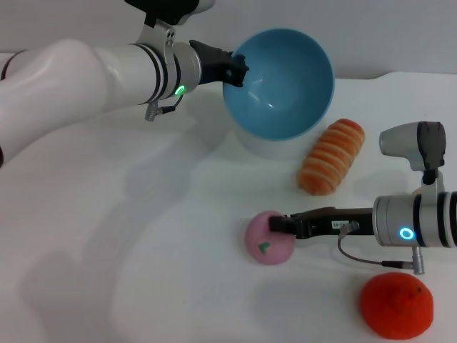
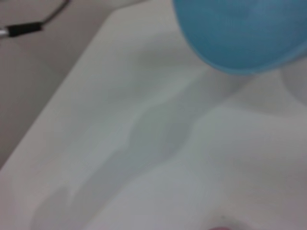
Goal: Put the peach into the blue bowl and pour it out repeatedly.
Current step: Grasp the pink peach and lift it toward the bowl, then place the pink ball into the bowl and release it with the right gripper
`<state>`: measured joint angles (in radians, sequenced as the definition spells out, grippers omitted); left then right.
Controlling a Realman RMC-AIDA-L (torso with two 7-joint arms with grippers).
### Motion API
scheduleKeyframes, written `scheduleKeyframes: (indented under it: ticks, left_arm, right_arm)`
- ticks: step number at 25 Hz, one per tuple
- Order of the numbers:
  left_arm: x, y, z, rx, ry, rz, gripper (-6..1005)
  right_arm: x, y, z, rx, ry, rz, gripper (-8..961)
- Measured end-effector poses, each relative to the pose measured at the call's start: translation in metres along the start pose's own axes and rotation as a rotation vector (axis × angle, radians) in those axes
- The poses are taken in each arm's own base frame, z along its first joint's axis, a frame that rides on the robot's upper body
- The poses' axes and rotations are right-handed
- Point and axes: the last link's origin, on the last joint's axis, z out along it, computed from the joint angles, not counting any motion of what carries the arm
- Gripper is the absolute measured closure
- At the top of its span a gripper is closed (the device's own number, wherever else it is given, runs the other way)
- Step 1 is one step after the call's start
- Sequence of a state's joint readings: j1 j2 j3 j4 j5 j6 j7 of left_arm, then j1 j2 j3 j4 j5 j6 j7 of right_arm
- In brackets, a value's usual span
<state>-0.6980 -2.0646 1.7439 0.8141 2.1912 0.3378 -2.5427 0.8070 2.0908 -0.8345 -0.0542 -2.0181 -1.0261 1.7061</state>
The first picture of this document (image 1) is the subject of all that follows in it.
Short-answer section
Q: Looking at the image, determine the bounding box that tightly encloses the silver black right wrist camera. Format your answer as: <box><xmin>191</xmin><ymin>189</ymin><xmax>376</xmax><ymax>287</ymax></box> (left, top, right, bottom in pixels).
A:
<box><xmin>378</xmin><ymin>121</ymin><xmax>448</xmax><ymax>196</ymax></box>

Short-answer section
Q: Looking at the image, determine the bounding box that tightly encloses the left arm cable with plug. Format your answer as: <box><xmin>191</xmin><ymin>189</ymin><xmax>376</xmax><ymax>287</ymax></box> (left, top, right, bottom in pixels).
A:
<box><xmin>144</xmin><ymin>93</ymin><xmax>185</xmax><ymax>123</ymax></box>

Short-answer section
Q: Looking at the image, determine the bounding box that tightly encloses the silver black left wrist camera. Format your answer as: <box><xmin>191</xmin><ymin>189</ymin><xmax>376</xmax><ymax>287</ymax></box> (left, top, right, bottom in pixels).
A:
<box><xmin>124</xmin><ymin>0</ymin><xmax>217</xmax><ymax>48</ymax></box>

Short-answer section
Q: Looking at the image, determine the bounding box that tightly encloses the red orange tangerine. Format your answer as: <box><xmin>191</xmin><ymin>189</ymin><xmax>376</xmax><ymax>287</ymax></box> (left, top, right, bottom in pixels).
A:
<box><xmin>359</xmin><ymin>272</ymin><xmax>436</xmax><ymax>340</ymax></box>

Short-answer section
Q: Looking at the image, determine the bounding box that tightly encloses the arm cable with plug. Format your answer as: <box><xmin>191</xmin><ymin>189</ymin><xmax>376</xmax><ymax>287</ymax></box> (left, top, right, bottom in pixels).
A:
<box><xmin>144</xmin><ymin>93</ymin><xmax>185</xmax><ymax>123</ymax></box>
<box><xmin>336</xmin><ymin>220</ymin><xmax>426</xmax><ymax>276</ymax></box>

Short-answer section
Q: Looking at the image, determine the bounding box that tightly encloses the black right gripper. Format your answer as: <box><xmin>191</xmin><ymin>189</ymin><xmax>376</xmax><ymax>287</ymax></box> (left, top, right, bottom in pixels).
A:
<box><xmin>268</xmin><ymin>207</ymin><xmax>376</xmax><ymax>241</ymax></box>

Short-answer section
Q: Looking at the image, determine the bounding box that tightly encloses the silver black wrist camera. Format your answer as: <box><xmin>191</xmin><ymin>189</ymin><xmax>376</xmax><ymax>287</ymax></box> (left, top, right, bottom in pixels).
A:
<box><xmin>378</xmin><ymin>121</ymin><xmax>448</xmax><ymax>196</ymax></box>
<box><xmin>124</xmin><ymin>0</ymin><xmax>217</xmax><ymax>48</ymax></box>

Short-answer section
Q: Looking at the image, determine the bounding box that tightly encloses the orange striped bread roll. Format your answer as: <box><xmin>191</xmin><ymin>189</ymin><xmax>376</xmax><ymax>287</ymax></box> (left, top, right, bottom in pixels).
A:
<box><xmin>296</xmin><ymin>118</ymin><xmax>366</xmax><ymax>197</ymax></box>

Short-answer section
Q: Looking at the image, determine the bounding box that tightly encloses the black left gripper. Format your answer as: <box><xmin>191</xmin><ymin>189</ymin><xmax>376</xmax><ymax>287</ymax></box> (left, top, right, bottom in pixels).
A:
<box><xmin>189</xmin><ymin>39</ymin><xmax>250</xmax><ymax>88</ymax></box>

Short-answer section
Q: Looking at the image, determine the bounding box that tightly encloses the blue bowl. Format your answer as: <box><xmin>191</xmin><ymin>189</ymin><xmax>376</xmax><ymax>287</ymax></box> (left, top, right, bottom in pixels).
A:
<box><xmin>222</xmin><ymin>28</ymin><xmax>336</xmax><ymax>141</ymax></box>

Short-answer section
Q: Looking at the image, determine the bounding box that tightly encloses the right arm cable with plug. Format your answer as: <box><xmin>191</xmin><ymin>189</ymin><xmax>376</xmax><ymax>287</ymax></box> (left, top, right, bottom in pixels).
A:
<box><xmin>336</xmin><ymin>220</ymin><xmax>426</xmax><ymax>276</ymax></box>

